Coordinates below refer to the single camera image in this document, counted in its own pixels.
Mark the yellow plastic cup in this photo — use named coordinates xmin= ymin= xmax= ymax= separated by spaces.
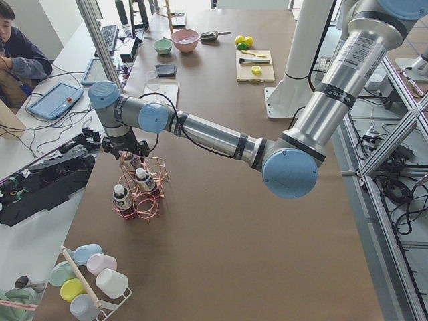
xmin=60 ymin=278 xmax=87 ymax=302

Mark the grey plastic cup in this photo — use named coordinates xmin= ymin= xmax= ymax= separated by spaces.
xmin=70 ymin=294 xmax=100 ymax=321

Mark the steel muddler black tip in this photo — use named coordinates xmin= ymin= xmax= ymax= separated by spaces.
xmin=239 ymin=58 xmax=270 ymax=64

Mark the clear wine glass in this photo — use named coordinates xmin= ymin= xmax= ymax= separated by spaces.
xmin=146 ymin=70 xmax=161 ymax=92

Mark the white rabbit tray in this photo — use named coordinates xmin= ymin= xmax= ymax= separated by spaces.
xmin=142 ymin=80 xmax=179 ymax=106

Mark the mint green bowl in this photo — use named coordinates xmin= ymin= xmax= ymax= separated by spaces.
xmin=153 ymin=39 xmax=173 ymax=55

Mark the copper wire bottle basket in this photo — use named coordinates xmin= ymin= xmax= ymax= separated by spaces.
xmin=112 ymin=152 xmax=169 ymax=221

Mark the teach pendant tablet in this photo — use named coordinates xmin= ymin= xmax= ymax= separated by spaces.
xmin=80 ymin=58 xmax=108 ymax=86
xmin=27 ymin=82 xmax=84 ymax=120

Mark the metal jigger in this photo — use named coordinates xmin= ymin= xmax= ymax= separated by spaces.
xmin=14 ymin=275 xmax=46 ymax=294

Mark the pink plastic cup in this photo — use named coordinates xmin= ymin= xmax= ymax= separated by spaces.
xmin=86 ymin=253 xmax=117 ymax=276

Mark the metal ice scoop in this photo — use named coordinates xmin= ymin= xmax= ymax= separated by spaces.
xmin=200 ymin=30 xmax=231 ymax=42

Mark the wooden glass drying tree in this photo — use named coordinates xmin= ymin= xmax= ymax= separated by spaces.
xmin=157 ymin=0 xmax=186 ymax=37

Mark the white plastic cup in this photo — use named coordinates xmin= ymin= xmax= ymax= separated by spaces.
xmin=96 ymin=268 xmax=128 ymax=299

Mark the green plastic cup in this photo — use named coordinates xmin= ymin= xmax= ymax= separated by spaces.
xmin=49 ymin=261 xmax=76 ymax=287

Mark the halved lemon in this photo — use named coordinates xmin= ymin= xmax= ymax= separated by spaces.
xmin=251 ymin=66 xmax=261 ymax=74

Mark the wooden cutting board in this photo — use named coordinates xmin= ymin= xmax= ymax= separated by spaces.
xmin=236 ymin=50 xmax=275 ymax=83

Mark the pink bowl with ice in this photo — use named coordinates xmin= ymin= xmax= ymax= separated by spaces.
xmin=171 ymin=29 xmax=200 ymax=53

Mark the yellow plastic knife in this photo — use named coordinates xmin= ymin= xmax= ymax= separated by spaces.
xmin=241 ymin=50 xmax=267 ymax=58

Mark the tea bottle white cap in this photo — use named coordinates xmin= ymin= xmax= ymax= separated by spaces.
xmin=119 ymin=151 xmax=142 ymax=179

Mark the blue plastic cup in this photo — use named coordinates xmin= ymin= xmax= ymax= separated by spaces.
xmin=73 ymin=243 xmax=103 ymax=265

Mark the dark grey folded cloth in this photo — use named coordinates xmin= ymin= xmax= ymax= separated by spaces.
xmin=155 ymin=64 xmax=177 ymax=78

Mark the black keyboard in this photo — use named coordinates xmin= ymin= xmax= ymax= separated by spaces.
xmin=100 ymin=25 xmax=119 ymax=55

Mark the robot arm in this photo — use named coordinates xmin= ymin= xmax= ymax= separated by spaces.
xmin=88 ymin=1 xmax=427 ymax=199

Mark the seated person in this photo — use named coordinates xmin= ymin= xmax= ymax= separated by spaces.
xmin=1 ymin=1 xmax=53 ymax=113

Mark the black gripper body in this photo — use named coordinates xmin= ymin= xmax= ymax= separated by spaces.
xmin=101 ymin=136 xmax=149 ymax=160

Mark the black equipment case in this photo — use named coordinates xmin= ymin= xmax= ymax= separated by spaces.
xmin=1 ymin=151 xmax=95 ymax=227

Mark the white wire cup rack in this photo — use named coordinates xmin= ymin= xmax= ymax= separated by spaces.
xmin=60 ymin=244 xmax=133 ymax=320

